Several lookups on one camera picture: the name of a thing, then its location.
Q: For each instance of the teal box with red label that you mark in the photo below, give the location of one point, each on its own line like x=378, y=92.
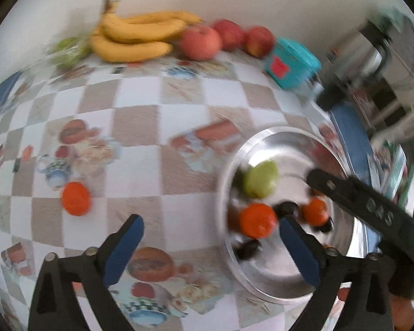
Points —
x=289, y=63

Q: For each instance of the silver black appliance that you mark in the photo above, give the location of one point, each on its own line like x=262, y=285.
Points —
x=362, y=51

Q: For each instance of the checkered printed tablecloth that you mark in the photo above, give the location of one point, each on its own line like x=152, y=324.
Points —
x=179, y=110

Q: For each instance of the bag of green fruits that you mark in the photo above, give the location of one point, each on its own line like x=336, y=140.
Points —
x=69, y=53

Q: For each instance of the dark brown avocado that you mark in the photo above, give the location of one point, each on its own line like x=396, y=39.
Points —
x=326, y=226
x=286, y=208
x=248, y=250

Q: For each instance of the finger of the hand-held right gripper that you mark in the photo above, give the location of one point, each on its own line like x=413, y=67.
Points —
x=331, y=184

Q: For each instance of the round metal plate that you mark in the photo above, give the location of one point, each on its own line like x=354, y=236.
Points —
x=272, y=275

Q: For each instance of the pale red apple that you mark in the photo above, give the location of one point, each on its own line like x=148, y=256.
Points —
x=200, y=43

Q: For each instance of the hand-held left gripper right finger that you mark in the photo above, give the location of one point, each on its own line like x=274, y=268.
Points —
x=301, y=250

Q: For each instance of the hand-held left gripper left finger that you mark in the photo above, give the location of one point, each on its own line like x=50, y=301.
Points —
x=124, y=248

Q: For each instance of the green printed packet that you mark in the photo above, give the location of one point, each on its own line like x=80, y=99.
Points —
x=398, y=176

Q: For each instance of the green pear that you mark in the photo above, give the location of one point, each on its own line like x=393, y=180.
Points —
x=261, y=179

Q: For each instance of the orange tangerine with stem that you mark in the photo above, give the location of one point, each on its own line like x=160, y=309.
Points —
x=258, y=220

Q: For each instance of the yellow banana bunch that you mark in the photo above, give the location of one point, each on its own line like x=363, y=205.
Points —
x=134, y=41

